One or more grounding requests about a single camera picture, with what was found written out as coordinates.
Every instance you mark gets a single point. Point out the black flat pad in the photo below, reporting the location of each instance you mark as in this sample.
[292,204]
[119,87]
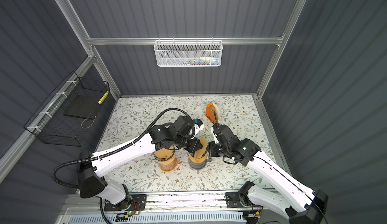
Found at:
[83,107]

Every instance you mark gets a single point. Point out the orange glass carafe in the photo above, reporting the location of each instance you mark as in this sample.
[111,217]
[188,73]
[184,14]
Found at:
[169,165]

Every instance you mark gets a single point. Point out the white wire basket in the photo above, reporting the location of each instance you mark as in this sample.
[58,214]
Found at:
[195,54]

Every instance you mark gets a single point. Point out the orange coffee filter box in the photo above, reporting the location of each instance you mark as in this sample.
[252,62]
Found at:
[213,113]

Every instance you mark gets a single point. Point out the grey glass dripper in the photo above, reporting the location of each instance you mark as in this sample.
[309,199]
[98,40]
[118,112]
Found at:
[165,156]

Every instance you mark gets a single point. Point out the yellow marker pen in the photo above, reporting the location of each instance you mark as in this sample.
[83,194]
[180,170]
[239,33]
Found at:
[102,99]

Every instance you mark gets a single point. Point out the black wire basket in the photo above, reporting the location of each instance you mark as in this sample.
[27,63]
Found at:
[50,126]

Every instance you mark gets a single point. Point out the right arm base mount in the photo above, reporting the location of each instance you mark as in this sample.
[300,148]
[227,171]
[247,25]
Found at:
[234,201]

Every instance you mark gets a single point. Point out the green glass dripper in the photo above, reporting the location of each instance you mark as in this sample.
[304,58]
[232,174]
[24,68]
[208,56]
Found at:
[191,156]

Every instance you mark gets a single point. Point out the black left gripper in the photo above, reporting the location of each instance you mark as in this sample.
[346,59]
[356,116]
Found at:
[196,143]

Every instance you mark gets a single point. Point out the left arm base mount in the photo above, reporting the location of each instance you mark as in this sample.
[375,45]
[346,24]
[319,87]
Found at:
[136,202]

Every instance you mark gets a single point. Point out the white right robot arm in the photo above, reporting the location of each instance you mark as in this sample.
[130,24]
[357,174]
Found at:
[294,201]

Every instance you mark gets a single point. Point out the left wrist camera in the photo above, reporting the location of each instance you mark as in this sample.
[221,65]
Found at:
[198,125]

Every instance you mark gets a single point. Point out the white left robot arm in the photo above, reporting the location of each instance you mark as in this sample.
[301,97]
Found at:
[92,176]

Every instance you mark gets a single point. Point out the grey glass carafe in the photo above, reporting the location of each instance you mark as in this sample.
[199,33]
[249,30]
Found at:
[198,165]

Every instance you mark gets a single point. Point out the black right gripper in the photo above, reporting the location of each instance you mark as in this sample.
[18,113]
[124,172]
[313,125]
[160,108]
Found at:
[210,149]

